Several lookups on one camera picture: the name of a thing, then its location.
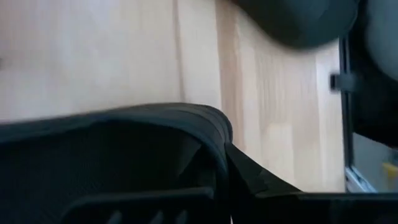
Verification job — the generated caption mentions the yellow floor object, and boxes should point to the yellow floor object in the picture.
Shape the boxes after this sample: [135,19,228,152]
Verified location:
[382,161,398,187]

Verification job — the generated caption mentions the black table edge rail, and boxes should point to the black table edge rail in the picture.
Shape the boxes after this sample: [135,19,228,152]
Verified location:
[329,37,379,194]

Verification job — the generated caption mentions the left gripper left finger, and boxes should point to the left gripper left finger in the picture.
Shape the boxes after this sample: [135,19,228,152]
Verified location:
[60,186,215,224]

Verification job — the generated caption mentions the black rubber slide sandal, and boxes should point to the black rubber slide sandal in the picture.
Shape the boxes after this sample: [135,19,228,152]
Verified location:
[0,102,234,224]
[231,0,360,50]

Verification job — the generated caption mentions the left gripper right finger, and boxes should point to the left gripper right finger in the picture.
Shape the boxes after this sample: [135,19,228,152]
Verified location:
[225,142,398,224]

